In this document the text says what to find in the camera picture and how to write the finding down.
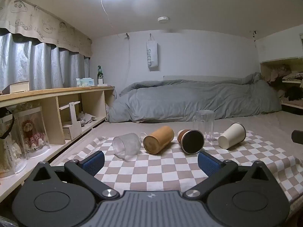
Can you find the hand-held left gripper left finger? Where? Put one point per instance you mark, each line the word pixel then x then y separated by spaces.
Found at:
pixel 93 162

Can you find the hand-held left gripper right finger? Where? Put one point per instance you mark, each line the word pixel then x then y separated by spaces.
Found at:
pixel 208 164

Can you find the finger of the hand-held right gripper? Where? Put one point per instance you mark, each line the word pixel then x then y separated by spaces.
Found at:
pixel 297 137

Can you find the brown cup with black base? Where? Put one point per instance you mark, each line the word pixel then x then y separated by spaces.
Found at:
pixel 193 142

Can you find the white paper cup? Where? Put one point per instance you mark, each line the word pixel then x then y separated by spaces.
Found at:
pixel 230 137

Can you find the tall clear glass cup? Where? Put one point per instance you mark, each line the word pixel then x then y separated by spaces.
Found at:
pixel 203 123

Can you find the bamboo wooden cup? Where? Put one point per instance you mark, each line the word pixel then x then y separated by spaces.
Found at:
pixel 158 138

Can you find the clear ribbed glass mug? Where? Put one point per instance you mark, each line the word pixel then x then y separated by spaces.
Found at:
pixel 125 145

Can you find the dark clothes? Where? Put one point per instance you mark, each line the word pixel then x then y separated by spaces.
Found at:
pixel 294 94

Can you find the small wooden rack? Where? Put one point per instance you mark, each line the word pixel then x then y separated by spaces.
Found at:
pixel 73 123

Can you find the grey crumpled cloth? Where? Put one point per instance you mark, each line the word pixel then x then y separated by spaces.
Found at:
pixel 86 118

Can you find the beige checkered cloth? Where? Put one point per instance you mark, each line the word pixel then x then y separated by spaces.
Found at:
pixel 153 170

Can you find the pink folded clothes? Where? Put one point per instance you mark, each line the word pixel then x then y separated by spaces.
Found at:
pixel 278 74

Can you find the grey duvet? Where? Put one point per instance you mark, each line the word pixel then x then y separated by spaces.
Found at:
pixel 189 99

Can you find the lion plush in clear case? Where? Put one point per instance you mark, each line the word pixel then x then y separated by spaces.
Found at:
pixel 32 132

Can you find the wooden wardrobe shelf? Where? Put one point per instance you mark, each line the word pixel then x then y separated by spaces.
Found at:
pixel 265 68

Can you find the small white box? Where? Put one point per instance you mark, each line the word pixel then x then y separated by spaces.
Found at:
pixel 102 83

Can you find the tissue box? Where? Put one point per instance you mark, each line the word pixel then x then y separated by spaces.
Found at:
pixel 84 82

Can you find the long wooden shelf unit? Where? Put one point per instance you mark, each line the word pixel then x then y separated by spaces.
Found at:
pixel 47 93

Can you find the clear plastic container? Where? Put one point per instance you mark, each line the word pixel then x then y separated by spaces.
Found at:
pixel 9 156

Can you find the white bed headboard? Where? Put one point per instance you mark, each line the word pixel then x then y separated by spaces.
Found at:
pixel 201 77

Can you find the green glass bottle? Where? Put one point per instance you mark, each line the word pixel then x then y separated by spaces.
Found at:
pixel 100 72

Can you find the light wooden box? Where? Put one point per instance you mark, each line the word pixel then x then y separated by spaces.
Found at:
pixel 17 87

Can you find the grey curtain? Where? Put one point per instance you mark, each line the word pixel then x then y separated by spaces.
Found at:
pixel 35 63

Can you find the white hanging fabric bag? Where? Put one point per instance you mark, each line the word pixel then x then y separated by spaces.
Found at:
pixel 152 54

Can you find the beige printed curtain valance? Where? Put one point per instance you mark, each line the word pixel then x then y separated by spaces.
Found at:
pixel 47 28

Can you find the white smoke detector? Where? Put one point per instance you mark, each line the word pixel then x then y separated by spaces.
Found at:
pixel 163 19

